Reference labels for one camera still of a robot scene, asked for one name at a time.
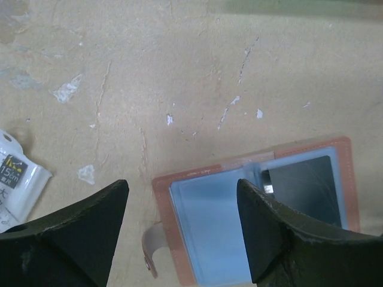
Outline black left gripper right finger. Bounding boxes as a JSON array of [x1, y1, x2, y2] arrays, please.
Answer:
[[237, 179, 382, 286]]

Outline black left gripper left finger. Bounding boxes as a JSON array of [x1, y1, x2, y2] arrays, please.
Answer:
[[1, 179, 129, 286]]

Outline pink leather card holder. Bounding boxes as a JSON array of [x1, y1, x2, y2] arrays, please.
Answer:
[[142, 136, 360, 286]]

